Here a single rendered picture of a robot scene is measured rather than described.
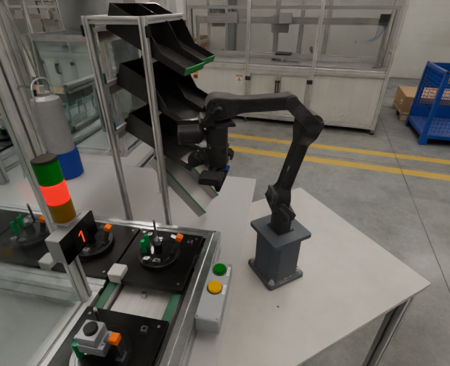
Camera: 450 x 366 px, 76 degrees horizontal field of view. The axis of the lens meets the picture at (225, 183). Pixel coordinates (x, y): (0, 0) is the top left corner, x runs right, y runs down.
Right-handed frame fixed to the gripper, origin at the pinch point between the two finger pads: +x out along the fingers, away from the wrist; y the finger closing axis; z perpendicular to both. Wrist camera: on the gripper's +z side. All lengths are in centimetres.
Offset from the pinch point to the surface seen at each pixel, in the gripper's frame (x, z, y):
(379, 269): 40, -57, -14
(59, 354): 29, 30, 40
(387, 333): 69, -67, -10
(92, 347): 19.7, 18.7, 41.2
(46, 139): 15, 100, -48
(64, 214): -2.8, 29.6, 25.7
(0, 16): -38, 128, -73
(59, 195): -7.8, 29.4, 25.4
